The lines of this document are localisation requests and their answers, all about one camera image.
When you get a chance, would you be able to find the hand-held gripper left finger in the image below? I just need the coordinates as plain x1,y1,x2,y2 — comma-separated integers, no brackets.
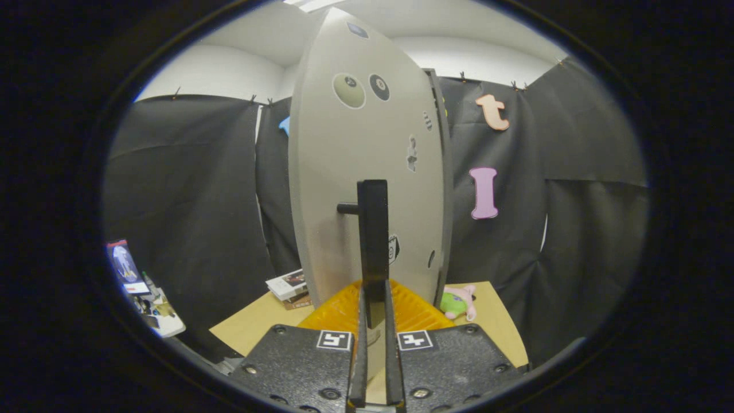
229,279,368,413

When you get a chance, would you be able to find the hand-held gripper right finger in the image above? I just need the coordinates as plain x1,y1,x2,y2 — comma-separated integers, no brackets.
381,279,525,413

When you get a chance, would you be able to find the black door handle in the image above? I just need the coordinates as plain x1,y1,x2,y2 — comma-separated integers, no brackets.
337,180,389,330

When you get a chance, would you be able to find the grey shoe cabinet door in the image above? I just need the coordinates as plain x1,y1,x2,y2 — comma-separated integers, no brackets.
288,7,454,310

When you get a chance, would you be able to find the green pink plush toy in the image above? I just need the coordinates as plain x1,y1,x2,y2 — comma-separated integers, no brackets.
439,285,478,322

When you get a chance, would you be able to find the white book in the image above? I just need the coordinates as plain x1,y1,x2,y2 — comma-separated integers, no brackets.
266,269,309,302

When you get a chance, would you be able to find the black backdrop cloth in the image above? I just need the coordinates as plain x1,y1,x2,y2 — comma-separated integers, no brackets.
103,57,651,368

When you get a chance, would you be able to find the blue printed box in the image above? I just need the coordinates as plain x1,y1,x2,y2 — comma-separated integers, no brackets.
106,240,151,296

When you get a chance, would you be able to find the long ceiling light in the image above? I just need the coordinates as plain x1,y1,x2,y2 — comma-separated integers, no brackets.
284,0,345,13

